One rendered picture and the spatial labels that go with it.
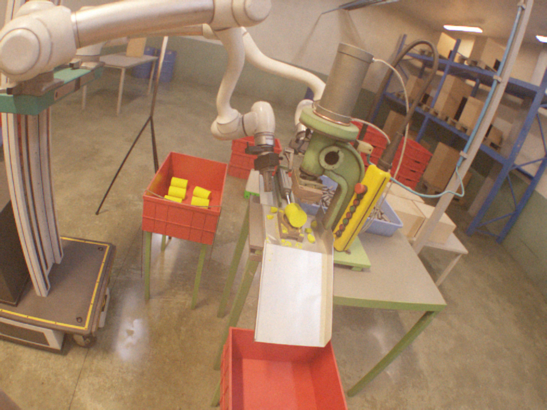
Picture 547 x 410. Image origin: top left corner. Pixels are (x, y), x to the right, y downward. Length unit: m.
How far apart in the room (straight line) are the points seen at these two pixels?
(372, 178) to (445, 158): 5.62
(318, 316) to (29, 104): 1.18
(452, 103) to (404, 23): 3.91
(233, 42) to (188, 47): 8.29
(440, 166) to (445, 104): 1.49
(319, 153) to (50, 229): 1.42
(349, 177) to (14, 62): 1.10
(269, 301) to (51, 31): 1.02
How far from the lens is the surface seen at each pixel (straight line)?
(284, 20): 9.26
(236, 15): 0.87
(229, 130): 1.32
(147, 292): 2.06
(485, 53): 7.03
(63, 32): 0.78
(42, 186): 1.64
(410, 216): 2.66
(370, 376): 1.86
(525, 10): 2.65
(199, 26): 1.46
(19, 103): 1.00
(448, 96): 7.28
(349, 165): 1.13
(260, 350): 1.25
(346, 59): 1.00
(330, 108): 1.01
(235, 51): 1.14
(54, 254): 1.90
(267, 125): 1.29
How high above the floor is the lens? 1.66
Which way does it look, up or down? 29 degrees down
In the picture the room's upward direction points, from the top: 19 degrees clockwise
